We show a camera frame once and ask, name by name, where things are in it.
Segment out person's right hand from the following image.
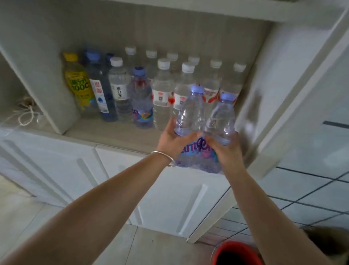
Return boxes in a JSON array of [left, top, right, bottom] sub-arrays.
[[203, 132, 246, 177]]

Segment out group of red-label water bottles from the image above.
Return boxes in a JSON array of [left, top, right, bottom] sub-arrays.
[[124, 46, 247, 131]]

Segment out dark blue water bottle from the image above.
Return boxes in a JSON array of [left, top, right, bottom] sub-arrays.
[[85, 50, 118, 122]]

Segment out white-capped white-label water bottle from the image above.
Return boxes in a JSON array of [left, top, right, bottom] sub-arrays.
[[108, 57, 133, 122]]

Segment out person's right forearm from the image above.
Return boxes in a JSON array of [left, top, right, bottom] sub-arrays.
[[224, 167, 334, 265]]

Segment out white panelled cabinet door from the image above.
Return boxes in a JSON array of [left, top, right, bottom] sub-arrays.
[[0, 130, 110, 208], [95, 145, 233, 241]]

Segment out blue-capped purple-label water bottle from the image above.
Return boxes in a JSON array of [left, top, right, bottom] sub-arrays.
[[131, 67, 154, 129], [174, 86, 207, 167], [203, 92, 236, 174]]

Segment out white cord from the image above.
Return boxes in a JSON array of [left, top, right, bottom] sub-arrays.
[[2, 96, 45, 128]]

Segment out person's left forearm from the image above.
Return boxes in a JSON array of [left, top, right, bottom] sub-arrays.
[[0, 152, 175, 265]]

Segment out red bucket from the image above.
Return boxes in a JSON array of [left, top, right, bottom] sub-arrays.
[[210, 240, 265, 265]]

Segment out yellow drink bottle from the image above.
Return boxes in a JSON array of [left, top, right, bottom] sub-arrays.
[[63, 52, 96, 114]]

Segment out white wooden cabinet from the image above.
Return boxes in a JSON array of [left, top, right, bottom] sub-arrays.
[[0, 0, 349, 244]]

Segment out person's left hand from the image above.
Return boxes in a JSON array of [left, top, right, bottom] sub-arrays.
[[156, 117, 203, 161]]

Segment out white glass cabinet door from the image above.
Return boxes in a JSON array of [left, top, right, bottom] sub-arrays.
[[188, 8, 349, 244]]

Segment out silver bangle bracelet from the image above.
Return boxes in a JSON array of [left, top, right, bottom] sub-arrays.
[[151, 151, 177, 167]]

